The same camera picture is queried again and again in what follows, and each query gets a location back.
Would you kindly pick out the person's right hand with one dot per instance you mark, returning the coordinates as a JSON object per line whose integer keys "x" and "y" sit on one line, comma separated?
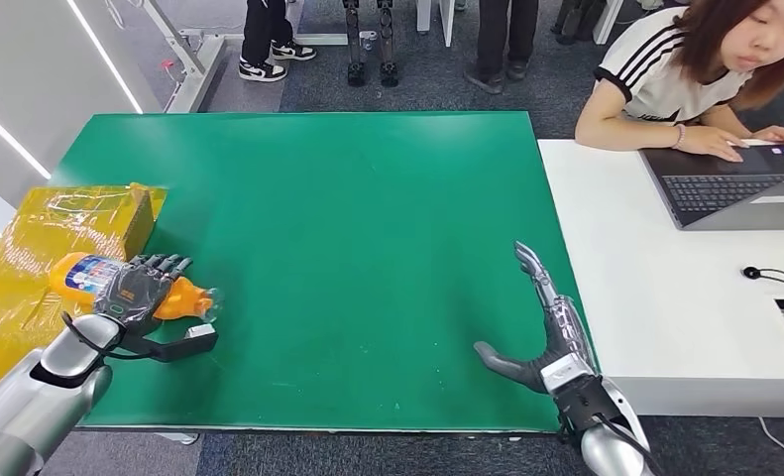
{"x": 713, "y": 141}

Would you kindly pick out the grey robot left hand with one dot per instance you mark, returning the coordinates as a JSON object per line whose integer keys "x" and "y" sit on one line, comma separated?
{"x": 135, "y": 292}

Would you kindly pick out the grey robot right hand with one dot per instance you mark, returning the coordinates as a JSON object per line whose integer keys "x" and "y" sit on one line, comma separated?
{"x": 562, "y": 335}

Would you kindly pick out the person's left hand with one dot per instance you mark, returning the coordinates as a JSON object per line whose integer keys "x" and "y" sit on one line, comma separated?
{"x": 779, "y": 134}

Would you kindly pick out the orange detergent bottle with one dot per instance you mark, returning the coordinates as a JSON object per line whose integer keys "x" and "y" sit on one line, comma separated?
{"x": 184, "y": 302}

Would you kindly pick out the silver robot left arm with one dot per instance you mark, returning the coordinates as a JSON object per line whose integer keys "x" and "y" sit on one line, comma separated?
{"x": 43, "y": 394}

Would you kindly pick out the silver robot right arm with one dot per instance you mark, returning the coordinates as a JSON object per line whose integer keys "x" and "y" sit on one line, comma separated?
{"x": 611, "y": 447}

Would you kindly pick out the grey laptop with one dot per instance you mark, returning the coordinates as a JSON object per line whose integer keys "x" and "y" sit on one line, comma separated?
{"x": 726, "y": 187}

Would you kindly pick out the seated person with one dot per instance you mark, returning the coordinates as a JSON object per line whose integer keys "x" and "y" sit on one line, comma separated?
{"x": 654, "y": 72}

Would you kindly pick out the yellow taped cardboard box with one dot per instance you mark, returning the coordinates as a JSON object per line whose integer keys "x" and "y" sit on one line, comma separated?
{"x": 30, "y": 230}

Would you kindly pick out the standing person in dark shoes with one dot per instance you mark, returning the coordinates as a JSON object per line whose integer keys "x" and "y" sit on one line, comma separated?
{"x": 500, "y": 39}

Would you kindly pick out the standing person with sneakers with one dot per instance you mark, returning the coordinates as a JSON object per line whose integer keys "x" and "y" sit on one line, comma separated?
{"x": 267, "y": 39}

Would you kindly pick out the white table legs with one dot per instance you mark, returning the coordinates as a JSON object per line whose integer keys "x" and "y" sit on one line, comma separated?
{"x": 431, "y": 16}

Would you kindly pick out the black robot legs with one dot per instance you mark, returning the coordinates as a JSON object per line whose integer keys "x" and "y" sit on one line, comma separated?
{"x": 368, "y": 46}

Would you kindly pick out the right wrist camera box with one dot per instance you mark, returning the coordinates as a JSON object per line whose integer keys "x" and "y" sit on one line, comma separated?
{"x": 565, "y": 373}

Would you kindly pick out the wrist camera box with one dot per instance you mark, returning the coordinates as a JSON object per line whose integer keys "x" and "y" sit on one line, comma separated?
{"x": 565, "y": 373}
{"x": 181, "y": 345}

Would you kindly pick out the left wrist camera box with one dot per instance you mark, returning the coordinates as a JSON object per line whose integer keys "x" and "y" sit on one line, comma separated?
{"x": 181, "y": 345}

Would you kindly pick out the white metal frame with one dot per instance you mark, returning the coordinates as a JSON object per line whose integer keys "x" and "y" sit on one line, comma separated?
{"x": 188, "y": 59}

